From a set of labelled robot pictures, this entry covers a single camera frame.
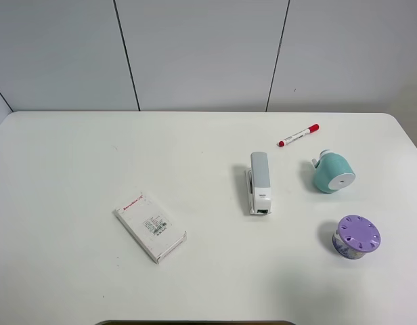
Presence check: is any white cardboard box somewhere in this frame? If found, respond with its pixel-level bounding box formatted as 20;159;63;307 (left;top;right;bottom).
113;191;187;264

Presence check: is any white grey stapler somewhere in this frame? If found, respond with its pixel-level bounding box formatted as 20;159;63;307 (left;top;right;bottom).
244;152;271;215

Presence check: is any red whiteboard marker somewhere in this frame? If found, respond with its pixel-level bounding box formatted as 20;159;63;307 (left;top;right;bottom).
278;124;320;148

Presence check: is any purple lidded air freshener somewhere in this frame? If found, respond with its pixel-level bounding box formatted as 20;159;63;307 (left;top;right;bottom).
332;215;381;259

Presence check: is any teal pencil sharpener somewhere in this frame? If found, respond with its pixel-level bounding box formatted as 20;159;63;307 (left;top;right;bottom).
312;150;356;194

